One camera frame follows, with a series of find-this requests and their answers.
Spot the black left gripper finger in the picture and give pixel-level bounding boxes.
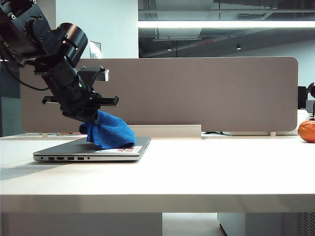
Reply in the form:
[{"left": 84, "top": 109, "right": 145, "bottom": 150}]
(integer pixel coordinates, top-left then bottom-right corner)
[
  {"left": 61, "top": 110, "right": 86, "bottom": 124},
  {"left": 83, "top": 109, "right": 99, "bottom": 126}
]

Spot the black monitor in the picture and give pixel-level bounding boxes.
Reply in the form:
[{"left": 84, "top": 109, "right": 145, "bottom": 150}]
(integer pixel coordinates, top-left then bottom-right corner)
[{"left": 297, "top": 83, "right": 315, "bottom": 114}]

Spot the brown desk divider panel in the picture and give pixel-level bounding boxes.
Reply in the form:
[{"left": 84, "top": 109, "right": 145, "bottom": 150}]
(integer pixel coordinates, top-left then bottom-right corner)
[{"left": 20, "top": 56, "right": 299, "bottom": 134}]

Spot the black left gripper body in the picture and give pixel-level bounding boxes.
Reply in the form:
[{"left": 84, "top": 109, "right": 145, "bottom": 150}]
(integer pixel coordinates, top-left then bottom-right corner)
[{"left": 41, "top": 62, "right": 120, "bottom": 118}]

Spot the small wall sign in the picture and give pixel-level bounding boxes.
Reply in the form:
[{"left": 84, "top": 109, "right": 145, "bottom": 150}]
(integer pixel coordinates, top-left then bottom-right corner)
[{"left": 89, "top": 40, "right": 102, "bottom": 59}]

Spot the blue microfiber rag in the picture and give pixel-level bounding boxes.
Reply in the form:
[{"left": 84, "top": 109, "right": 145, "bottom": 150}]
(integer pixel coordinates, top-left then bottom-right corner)
[{"left": 79, "top": 110, "right": 136, "bottom": 150}]

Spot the red white laptop sticker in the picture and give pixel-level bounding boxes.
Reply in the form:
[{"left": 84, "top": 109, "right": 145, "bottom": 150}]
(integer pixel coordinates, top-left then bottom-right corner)
[{"left": 94, "top": 145, "right": 143, "bottom": 154}]

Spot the white ceiling light strip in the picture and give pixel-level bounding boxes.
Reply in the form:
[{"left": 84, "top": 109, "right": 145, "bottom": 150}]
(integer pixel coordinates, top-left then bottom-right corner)
[{"left": 137, "top": 20, "right": 315, "bottom": 29}]

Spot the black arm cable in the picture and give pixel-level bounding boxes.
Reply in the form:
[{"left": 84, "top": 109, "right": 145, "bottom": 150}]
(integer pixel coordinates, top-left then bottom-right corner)
[{"left": 0, "top": 58, "right": 51, "bottom": 91}]

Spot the silver closed laptop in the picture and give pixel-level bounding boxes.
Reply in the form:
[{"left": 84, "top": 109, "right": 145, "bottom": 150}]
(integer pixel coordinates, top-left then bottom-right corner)
[{"left": 32, "top": 136, "right": 152, "bottom": 162}]

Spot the orange mandarin fruit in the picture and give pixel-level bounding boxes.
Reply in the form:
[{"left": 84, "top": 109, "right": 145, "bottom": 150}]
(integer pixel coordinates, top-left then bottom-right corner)
[{"left": 297, "top": 120, "right": 315, "bottom": 143}]

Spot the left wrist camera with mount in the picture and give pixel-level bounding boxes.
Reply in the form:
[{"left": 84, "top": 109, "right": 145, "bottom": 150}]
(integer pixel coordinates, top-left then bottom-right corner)
[{"left": 77, "top": 65, "right": 110, "bottom": 86}]

